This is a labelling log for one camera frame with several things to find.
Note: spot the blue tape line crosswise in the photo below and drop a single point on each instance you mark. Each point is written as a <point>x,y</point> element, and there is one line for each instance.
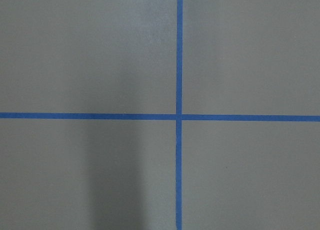
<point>175,117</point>

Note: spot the blue tape line lengthwise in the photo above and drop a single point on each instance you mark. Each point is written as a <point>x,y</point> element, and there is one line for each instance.
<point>179,112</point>

